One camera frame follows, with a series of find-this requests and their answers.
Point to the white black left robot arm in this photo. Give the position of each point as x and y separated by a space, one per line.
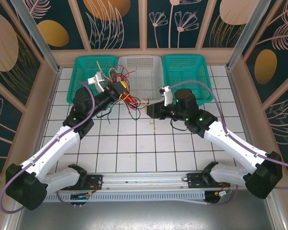
60 143

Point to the white plastic basket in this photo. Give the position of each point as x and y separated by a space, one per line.
144 79

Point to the teal plastic basket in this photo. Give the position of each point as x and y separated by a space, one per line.
86 64
187 72

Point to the small controller board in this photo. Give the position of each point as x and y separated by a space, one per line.
219 193
79 197

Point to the grey metal plate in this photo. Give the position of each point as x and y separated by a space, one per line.
144 218

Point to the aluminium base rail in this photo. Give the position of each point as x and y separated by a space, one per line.
144 182

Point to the aluminium frame post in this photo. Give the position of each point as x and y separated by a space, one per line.
244 36
38 38

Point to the black mount plate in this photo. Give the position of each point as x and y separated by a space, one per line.
194 180
96 182

